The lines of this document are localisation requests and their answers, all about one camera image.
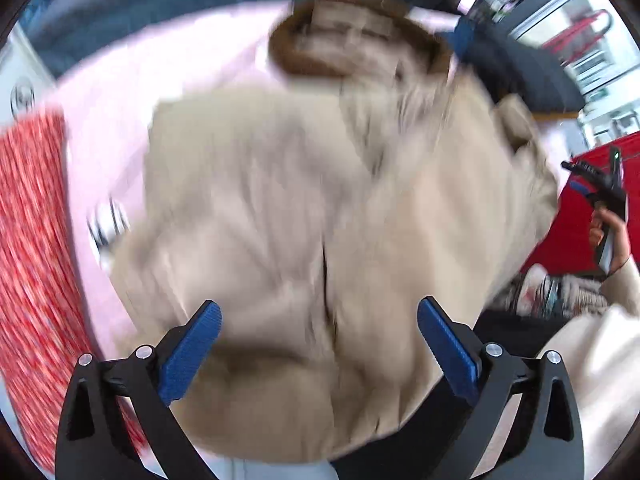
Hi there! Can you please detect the red floral folded cloth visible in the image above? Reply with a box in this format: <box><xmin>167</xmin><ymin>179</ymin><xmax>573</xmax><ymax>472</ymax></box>
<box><xmin>0</xmin><ymin>109</ymin><xmax>147</xmax><ymax>474</ymax></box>

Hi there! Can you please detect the pink polka dot bedsheet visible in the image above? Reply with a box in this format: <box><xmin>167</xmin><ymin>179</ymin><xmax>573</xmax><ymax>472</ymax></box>
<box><xmin>53</xmin><ymin>0</ymin><xmax>471</xmax><ymax>480</ymax></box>

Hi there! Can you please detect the black knitted sweater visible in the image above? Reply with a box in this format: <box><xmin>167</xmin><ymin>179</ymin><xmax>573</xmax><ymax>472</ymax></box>
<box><xmin>442</xmin><ymin>16</ymin><xmax>585</xmax><ymax>117</ymax></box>

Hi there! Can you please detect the white medical device cabinet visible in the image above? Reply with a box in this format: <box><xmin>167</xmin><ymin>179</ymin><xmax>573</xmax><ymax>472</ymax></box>
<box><xmin>0</xmin><ymin>24</ymin><xmax>55</xmax><ymax>127</ymax></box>

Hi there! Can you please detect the person's right hand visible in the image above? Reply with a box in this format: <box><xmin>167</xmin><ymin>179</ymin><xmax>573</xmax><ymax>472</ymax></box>
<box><xmin>588</xmin><ymin>207</ymin><xmax>631</xmax><ymax>275</ymax></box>

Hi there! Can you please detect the tan hooded winter coat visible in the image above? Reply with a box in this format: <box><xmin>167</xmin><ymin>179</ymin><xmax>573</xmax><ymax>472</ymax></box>
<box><xmin>111</xmin><ymin>0</ymin><xmax>558</xmax><ymax>463</ymax></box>

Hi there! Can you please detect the right forearm in cream sleeve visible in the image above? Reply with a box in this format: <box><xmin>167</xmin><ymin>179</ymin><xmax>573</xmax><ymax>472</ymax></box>
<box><xmin>546</xmin><ymin>259</ymin><xmax>639</xmax><ymax>479</ymax></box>

